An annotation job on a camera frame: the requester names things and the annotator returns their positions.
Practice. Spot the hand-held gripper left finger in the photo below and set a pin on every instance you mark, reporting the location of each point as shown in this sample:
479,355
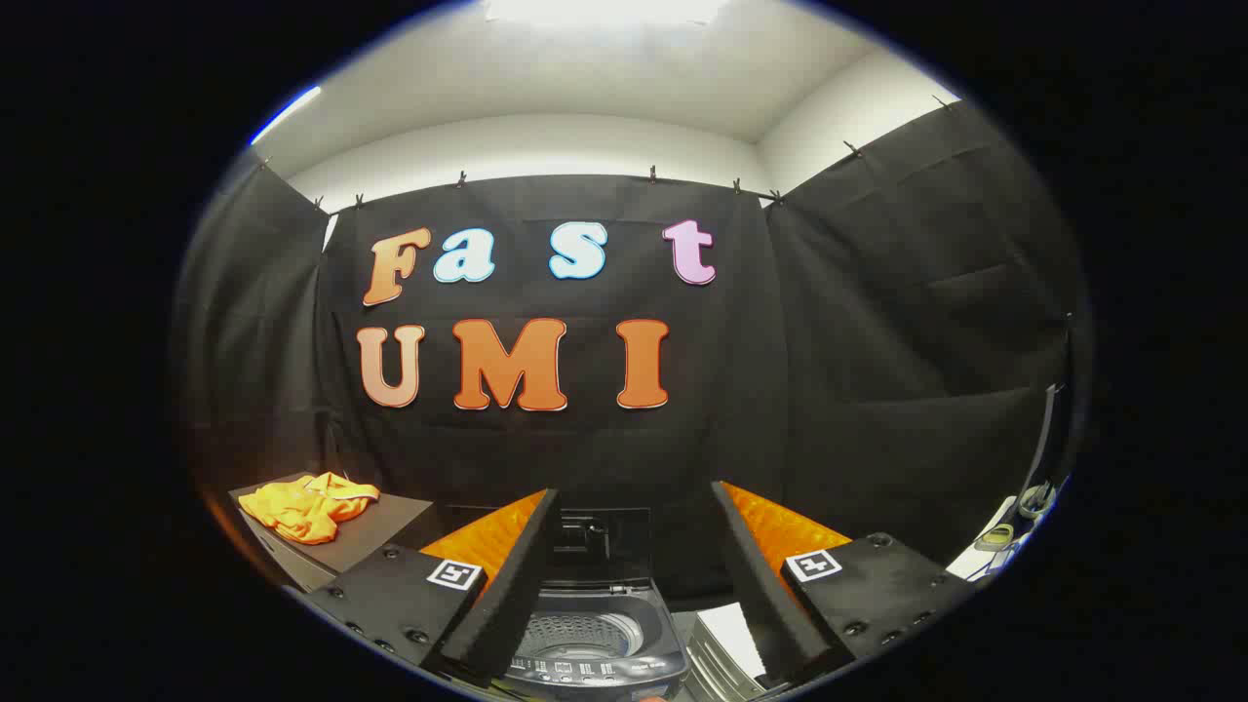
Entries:
517,585

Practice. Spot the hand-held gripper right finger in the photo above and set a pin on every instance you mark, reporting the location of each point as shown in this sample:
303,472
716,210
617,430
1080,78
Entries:
756,585

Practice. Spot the dark grey washing machine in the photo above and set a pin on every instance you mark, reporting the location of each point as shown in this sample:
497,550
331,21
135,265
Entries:
604,673

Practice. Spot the yellow polo shirt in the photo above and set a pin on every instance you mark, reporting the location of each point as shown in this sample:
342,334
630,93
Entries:
307,507

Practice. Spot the white ribbed panel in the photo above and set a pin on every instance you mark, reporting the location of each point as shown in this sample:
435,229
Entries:
726,634

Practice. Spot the black backdrop cloth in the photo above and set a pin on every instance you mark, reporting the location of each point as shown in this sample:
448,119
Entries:
585,448

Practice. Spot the grey cabinet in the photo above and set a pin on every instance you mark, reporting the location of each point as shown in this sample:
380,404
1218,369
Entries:
375,526

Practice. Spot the white board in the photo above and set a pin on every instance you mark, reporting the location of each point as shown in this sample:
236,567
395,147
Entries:
965,565

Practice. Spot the small olive green object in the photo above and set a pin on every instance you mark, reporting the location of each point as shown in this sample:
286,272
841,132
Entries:
994,537

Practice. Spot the ceiling strip light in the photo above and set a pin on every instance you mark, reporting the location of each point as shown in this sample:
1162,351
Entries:
285,115

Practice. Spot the ceiling light panel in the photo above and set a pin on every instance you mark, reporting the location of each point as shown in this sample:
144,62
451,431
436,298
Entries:
604,10

